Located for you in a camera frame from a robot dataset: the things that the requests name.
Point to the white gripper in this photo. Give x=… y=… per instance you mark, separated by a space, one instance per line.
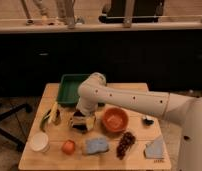
x=81 y=120

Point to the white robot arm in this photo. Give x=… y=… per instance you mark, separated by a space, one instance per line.
x=181 y=110

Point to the green plastic tray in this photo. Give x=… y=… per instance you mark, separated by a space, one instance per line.
x=68 y=89

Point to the dark brown bowl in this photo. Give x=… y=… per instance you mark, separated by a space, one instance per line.
x=81 y=127

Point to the banana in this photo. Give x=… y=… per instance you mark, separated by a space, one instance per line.
x=53 y=113

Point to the orange bowl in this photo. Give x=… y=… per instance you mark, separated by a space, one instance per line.
x=115 y=120

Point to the blue sponge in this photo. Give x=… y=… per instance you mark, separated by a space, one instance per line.
x=95 y=145

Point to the red apple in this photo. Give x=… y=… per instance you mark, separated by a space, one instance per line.
x=69 y=147

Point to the wooden table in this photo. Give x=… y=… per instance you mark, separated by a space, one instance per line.
x=54 y=159

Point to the dark grape bunch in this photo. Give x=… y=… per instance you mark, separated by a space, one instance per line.
x=127 y=140

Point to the white cup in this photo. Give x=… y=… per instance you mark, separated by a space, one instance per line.
x=39 y=142

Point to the light blue folded cloth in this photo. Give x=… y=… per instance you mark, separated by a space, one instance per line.
x=155 y=149

